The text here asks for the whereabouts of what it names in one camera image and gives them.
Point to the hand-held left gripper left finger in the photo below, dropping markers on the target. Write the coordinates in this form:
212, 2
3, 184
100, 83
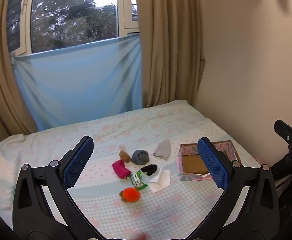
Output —
78, 165

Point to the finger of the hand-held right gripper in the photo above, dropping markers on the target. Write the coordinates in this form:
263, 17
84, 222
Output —
284, 130

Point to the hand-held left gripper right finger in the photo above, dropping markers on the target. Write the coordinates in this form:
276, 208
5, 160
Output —
213, 165

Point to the cardboard box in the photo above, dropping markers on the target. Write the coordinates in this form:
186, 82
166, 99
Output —
193, 163

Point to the magenta pouch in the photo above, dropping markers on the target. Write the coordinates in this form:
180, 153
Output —
119, 168

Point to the light grey cloth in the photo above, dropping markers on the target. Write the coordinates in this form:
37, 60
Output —
163, 150

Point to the white tissue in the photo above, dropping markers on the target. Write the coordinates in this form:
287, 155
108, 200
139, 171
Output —
161, 180

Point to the green packet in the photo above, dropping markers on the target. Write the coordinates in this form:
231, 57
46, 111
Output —
136, 178

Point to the orange pompom toy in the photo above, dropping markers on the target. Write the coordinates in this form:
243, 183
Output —
131, 195

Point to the grey-blue sock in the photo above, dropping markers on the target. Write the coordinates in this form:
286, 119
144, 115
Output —
139, 157

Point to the brown plush toy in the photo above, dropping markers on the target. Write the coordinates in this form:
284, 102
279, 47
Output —
125, 156

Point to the checked pink-patterned bed blanket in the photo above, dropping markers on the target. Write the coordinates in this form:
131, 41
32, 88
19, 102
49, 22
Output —
98, 217

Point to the black sock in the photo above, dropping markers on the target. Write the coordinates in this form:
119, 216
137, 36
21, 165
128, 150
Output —
149, 169

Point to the light blue hanging cloth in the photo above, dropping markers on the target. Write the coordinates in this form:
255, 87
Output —
81, 85

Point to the window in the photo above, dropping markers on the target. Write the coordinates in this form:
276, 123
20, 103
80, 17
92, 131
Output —
73, 15

